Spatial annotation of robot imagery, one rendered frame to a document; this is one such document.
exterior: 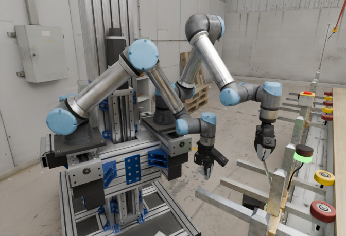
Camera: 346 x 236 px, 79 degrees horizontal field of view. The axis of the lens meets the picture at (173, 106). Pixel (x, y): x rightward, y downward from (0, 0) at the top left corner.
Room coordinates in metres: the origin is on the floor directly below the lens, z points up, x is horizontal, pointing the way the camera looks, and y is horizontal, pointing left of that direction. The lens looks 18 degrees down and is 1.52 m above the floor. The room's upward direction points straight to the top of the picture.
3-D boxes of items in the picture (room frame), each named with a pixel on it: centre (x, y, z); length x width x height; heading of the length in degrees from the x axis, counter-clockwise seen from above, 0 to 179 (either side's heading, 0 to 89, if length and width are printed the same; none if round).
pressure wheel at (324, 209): (0.64, -0.58, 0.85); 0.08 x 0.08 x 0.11
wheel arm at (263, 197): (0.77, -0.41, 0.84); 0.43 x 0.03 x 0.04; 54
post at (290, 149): (0.76, -0.48, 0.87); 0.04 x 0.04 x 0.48; 54
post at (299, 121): (0.97, -0.63, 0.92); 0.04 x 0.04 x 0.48; 54
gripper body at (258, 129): (0.87, -0.42, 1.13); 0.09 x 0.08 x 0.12; 164
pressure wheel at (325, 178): (0.85, -0.72, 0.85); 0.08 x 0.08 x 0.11
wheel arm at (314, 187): (0.96, -0.56, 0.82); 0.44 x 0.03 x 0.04; 54
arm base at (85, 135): (0.96, 0.48, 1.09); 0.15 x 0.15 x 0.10
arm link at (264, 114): (0.86, -0.42, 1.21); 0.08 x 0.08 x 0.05
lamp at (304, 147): (0.74, -0.52, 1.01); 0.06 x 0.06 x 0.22; 54
